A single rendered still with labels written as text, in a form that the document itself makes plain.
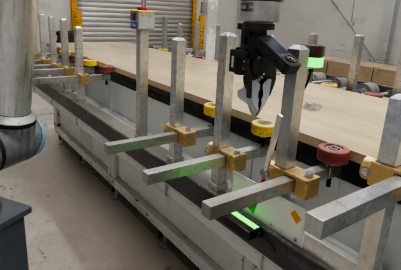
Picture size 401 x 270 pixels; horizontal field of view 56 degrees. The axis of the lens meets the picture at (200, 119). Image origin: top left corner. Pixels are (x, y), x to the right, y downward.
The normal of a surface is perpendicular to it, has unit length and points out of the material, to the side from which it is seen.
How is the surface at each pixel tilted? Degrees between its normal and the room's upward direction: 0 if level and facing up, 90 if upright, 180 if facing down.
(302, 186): 90
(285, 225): 90
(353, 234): 90
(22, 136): 100
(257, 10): 90
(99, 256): 0
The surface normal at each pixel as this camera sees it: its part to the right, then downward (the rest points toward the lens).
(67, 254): 0.05, -0.96
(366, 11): -0.80, 0.13
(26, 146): 0.89, 0.33
